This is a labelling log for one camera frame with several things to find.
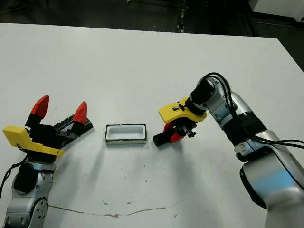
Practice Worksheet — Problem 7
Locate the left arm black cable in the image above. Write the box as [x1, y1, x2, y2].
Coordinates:
[0, 162, 26, 202]

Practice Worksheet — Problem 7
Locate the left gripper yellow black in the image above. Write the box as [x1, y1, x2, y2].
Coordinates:
[2, 95, 88, 164]

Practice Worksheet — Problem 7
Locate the slim black camera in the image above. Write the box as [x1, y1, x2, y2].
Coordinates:
[152, 131, 178, 147]

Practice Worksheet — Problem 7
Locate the white camera box base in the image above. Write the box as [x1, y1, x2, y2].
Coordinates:
[104, 123, 148, 146]

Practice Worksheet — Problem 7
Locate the black camera box lid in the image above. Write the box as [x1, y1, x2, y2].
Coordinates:
[52, 113, 95, 146]

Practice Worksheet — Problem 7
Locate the black metal post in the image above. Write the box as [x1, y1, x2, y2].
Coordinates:
[177, 0, 187, 34]

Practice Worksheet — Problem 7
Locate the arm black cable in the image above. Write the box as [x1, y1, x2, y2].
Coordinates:
[0, 162, 26, 202]
[203, 72, 304, 150]

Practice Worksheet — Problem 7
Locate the white cabinet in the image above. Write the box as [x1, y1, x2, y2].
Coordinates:
[248, 0, 304, 24]

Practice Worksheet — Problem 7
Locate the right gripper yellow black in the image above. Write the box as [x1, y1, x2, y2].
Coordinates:
[158, 95, 208, 144]

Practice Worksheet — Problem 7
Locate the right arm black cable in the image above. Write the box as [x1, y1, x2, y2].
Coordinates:
[203, 72, 304, 150]

